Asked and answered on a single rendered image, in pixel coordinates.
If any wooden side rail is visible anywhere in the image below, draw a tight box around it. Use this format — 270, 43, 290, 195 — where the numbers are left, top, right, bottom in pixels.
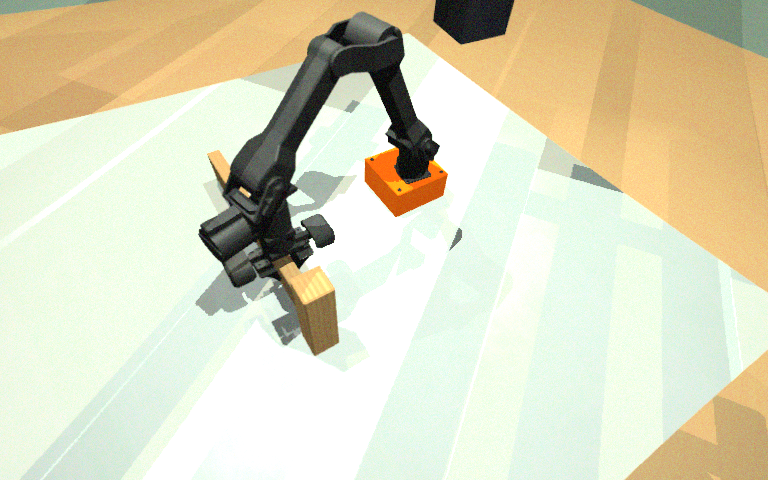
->
207, 150, 302, 304

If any wooden post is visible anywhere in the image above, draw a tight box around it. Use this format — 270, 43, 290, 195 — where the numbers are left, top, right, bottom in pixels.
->
290, 266, 339, 357

